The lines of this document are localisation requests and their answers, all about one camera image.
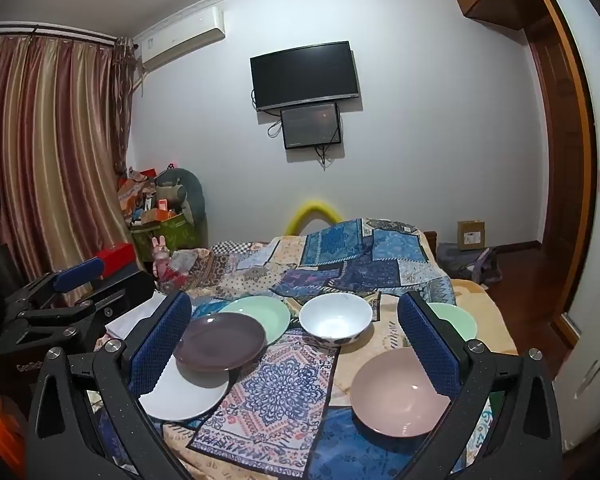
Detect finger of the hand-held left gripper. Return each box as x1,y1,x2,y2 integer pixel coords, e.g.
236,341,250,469
2,257,105,313
17,269,157,341

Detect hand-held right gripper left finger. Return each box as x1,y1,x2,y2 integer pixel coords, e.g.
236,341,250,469
25,290,193,480

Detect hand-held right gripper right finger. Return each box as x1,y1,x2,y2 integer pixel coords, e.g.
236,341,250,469
397,291,563,480

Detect green bowl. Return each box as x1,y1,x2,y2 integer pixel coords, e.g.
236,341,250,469
425,302,478,343

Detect pink bowl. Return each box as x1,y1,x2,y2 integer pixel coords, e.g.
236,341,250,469
350,347,453,438

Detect green plate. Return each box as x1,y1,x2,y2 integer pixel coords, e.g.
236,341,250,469
217,296,292,348

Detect white folded cloth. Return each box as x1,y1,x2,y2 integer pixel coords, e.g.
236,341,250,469
105,290,167,336

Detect red box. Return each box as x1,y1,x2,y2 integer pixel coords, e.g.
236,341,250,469
92,242,136,278

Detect pink bunny toy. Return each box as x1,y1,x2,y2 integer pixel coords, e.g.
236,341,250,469
151,235,173,278

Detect purple plate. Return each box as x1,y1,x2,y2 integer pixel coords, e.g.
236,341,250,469
172,314,267,373

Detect white plate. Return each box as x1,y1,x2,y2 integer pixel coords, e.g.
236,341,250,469
139,350,231,421

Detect green storage box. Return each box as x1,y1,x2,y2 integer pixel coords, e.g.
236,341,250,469
130,212,201,261

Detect grey backpack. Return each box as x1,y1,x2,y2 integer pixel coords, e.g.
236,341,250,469
437,242,503,283

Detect white bowl with dark spots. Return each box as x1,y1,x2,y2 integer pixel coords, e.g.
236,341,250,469
299,293,374,347

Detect cardboard box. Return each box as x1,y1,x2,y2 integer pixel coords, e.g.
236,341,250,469
456,220,487,251

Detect striped curtain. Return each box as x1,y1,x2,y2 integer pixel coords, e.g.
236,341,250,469
0,35,133,301

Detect yellow foam noodle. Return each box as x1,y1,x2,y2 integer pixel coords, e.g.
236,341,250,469
286,200,342,236

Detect wooden door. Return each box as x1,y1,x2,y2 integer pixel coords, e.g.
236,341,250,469
525,0,597,346

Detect white air conditioner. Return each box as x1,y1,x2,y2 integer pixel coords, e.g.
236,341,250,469
134,6,227,73

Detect black monitor cables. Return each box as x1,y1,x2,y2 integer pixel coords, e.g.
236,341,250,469
252,87,343,168

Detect white curtain rail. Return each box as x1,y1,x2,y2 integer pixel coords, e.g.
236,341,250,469
0,22,118,45

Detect small black wall monitor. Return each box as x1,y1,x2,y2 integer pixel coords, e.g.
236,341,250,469
280,102,342,150

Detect large black wall television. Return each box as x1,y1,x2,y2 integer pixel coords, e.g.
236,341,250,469
250,41,362,112

